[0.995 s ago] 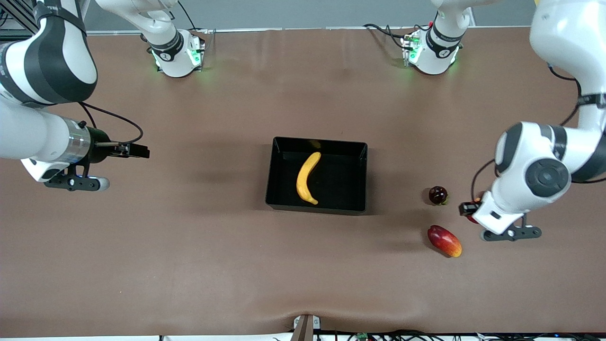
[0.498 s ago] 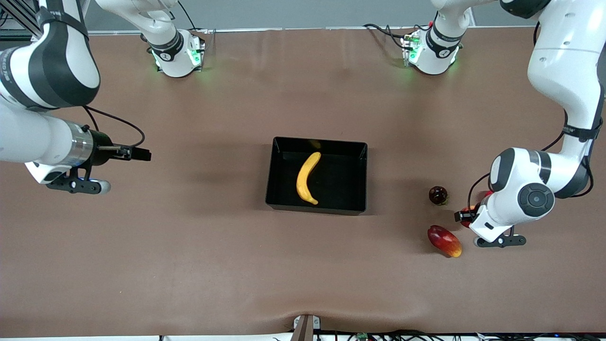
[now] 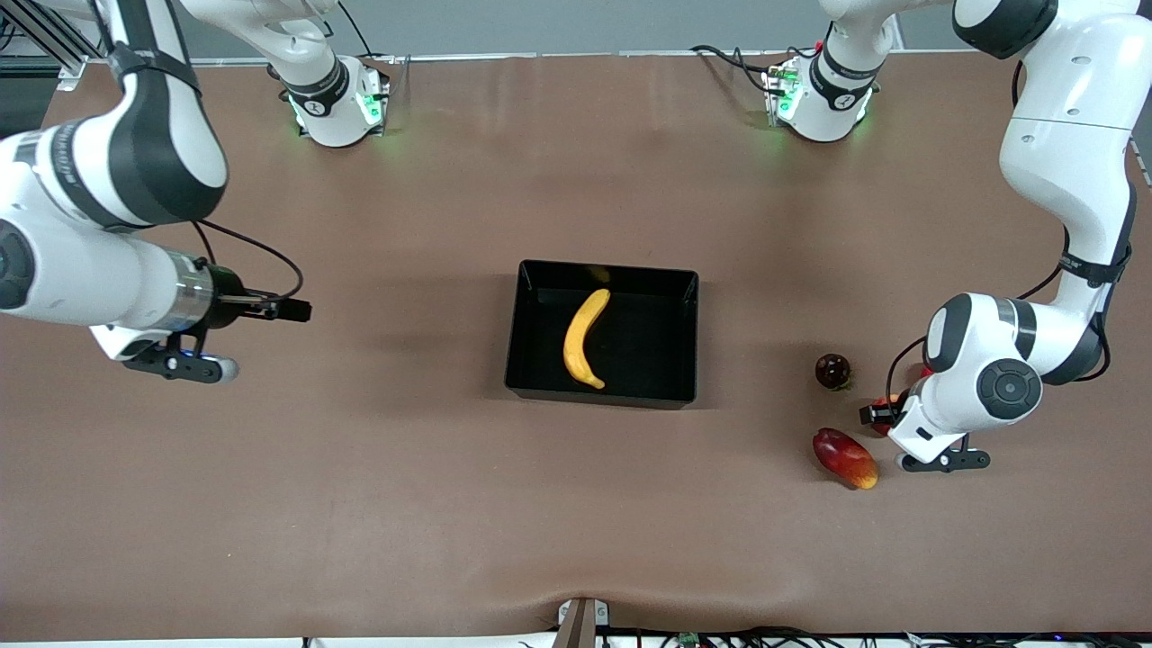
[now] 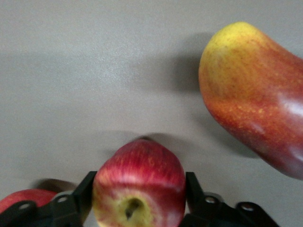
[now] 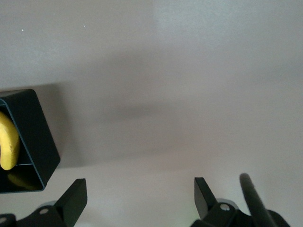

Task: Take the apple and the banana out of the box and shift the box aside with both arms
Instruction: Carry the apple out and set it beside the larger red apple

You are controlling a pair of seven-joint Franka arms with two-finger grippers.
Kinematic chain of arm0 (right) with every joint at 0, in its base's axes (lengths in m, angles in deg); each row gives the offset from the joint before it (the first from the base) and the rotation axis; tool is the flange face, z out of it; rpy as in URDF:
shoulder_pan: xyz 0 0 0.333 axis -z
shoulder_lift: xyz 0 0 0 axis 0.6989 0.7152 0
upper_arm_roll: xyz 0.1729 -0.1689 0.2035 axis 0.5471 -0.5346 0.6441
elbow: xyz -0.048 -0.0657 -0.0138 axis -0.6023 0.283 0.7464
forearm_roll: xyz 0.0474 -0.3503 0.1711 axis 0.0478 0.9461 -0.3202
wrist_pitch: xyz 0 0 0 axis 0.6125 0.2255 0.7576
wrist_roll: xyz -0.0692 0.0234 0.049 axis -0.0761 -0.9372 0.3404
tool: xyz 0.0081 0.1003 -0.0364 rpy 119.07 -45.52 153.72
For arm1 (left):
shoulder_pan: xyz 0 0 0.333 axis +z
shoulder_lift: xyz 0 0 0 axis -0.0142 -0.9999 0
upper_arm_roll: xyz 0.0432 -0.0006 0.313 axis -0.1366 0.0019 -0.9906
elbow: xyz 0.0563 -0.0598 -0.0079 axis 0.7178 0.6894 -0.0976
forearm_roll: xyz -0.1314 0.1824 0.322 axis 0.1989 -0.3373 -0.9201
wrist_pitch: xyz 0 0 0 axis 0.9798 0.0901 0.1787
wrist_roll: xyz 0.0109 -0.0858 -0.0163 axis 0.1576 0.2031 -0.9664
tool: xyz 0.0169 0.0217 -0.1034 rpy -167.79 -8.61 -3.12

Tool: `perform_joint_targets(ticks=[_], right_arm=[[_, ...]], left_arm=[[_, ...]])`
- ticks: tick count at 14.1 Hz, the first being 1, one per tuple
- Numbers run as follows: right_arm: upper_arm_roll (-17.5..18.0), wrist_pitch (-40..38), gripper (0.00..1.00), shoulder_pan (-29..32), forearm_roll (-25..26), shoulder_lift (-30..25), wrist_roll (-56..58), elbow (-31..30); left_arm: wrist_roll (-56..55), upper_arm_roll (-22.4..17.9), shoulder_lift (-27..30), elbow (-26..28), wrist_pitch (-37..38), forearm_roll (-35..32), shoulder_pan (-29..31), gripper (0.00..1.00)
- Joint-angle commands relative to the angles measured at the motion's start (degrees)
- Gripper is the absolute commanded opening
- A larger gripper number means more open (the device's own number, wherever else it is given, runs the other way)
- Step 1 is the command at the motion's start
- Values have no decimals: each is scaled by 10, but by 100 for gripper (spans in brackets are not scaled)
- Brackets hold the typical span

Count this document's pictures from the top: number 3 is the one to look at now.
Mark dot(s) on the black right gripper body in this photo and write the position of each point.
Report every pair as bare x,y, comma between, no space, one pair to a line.
225,301

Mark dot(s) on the small red yellow apple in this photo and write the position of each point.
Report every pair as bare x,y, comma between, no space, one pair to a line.
886,399

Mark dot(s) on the black plastic tray box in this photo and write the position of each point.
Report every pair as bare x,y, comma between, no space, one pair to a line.
648,378

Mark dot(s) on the yellow banana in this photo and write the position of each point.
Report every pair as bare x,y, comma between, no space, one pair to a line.
580,337

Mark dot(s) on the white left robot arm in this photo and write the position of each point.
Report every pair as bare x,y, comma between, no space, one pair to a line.
1062,144

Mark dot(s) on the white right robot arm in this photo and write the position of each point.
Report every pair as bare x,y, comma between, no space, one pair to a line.
90,279

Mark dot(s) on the red yellow mango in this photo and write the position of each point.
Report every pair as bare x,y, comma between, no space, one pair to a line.
844,457

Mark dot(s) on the dark purple mangosteen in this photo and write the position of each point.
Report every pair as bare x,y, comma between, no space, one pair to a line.
832,370

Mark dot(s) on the brown table mat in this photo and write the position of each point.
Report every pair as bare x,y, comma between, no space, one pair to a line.
360,450

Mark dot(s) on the aluminium frame with diagonal struts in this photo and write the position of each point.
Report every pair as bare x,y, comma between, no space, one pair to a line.
54,45

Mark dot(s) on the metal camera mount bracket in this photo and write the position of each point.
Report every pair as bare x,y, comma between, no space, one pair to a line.
580,625

